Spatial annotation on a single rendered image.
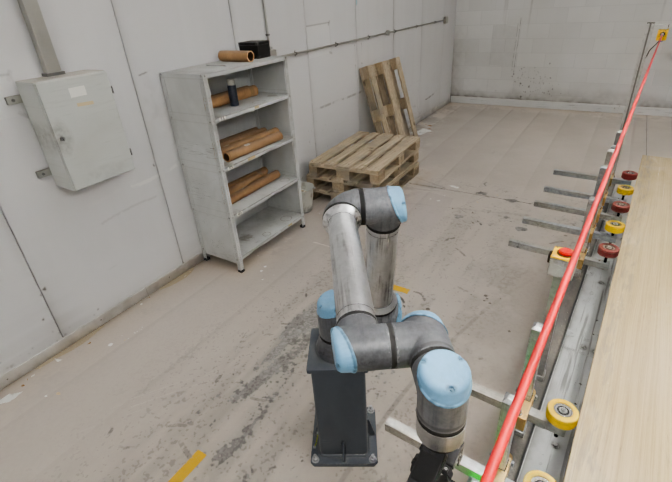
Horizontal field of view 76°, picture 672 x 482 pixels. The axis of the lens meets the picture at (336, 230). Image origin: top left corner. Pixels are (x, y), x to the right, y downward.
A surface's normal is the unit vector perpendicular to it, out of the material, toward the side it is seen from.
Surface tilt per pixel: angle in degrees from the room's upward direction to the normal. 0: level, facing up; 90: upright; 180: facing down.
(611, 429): 0
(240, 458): 0
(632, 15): 90
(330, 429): 90
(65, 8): 90
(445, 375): 6
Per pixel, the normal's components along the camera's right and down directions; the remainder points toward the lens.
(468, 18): -0.53, 0.44
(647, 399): -0.06, -0.88
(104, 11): 0.85, 0.21
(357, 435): -0.04, 0.48
